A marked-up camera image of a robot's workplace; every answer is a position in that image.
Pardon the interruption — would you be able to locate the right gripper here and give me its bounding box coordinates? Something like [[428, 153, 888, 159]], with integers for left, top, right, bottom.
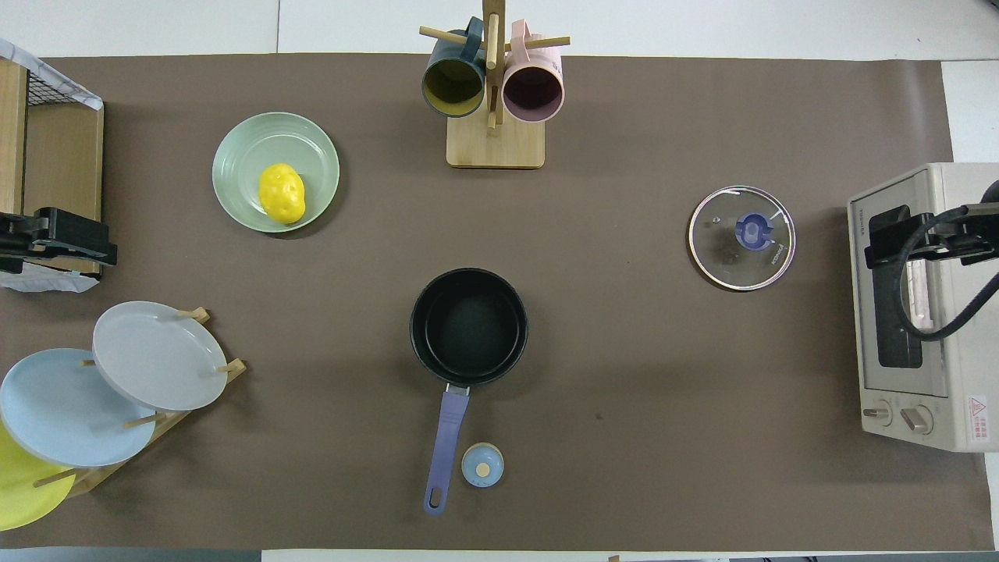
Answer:
[[979, 180, 999, 258]]

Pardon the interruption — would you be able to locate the yellow potato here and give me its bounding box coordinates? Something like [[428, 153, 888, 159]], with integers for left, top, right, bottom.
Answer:
[[258, 162, 306, 226]]

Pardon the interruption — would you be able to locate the light green plate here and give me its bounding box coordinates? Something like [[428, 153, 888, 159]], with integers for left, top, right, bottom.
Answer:
[[212, 112, 341, 234]]

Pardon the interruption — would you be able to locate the grey plate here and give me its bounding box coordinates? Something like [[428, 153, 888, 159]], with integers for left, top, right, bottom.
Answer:
[[92, 301, 229, 412]]

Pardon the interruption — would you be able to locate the wooden plate rack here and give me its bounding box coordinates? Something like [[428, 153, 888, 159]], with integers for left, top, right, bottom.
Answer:
[[35, 307, 247, 498]]

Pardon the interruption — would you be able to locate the light blue plate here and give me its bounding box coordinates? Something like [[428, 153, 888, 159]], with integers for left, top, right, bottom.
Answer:
[[0, 348, 157, 468]]

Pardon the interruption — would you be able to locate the yellow plate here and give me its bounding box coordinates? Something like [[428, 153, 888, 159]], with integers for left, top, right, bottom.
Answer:
[[0, 421, 77, 532]]

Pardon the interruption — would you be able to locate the beige toaster oven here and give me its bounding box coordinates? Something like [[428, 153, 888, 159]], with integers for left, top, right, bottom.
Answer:
[[848, 162, 999, 454]]

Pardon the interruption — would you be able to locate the glass lid with blue knob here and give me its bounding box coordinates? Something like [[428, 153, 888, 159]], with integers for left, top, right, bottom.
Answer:
[[688, 185, 797, 293]]

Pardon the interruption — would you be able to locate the pink mug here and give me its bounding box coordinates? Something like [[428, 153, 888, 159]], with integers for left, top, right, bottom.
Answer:
[[502, 20, 565, 124]]

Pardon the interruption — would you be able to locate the wooden mug tree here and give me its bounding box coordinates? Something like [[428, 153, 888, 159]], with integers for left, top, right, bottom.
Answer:
[[419, 0, 571, 169]]

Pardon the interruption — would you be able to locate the dark blue mug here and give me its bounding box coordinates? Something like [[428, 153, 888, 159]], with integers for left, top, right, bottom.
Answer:
[[421, 17, 488, 119]]

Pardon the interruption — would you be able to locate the black cable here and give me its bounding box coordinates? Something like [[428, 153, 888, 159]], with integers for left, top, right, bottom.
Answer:
[[891, 205, 999, 342]]

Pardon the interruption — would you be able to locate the black pot with purple handle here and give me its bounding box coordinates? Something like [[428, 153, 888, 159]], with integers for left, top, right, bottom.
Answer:
[[410, 268, 529, 516]]

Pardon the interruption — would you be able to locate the black wire basket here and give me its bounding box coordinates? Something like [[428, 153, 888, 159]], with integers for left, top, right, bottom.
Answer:
[[27, 66, 88, 108]]

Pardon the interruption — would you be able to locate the wooden wire basket shelf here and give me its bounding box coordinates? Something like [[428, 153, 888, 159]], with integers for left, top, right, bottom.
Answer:
[[0, 37, 104, 293]]

